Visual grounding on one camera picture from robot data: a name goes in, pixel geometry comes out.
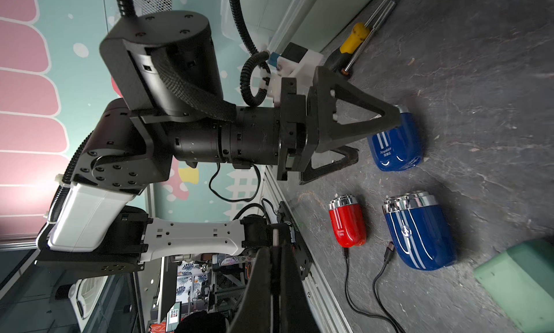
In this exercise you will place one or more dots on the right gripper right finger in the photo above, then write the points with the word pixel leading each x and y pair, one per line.
pixel 295 314

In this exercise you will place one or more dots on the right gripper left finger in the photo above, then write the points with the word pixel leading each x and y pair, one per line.
pixel 254 314

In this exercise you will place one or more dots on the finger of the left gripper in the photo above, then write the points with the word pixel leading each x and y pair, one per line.
pixel 350 156
pixel 340 113

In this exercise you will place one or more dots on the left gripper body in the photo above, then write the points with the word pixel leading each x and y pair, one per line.
pixel 298 130

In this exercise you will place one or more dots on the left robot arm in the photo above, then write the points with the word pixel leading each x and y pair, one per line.
pixel 172 108

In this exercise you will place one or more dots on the orange black screwdriver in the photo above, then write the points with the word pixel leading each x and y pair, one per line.
pixel 346 71

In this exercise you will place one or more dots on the yellow black screwdriver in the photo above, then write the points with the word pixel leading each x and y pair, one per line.
pixel 342 55

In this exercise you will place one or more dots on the middle green charger adapter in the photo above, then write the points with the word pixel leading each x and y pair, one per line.
pixel 520 281

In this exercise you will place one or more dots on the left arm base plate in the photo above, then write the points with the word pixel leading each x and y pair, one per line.
pixel 301 251

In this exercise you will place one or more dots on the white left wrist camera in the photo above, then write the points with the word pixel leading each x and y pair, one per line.
pixel 294 62

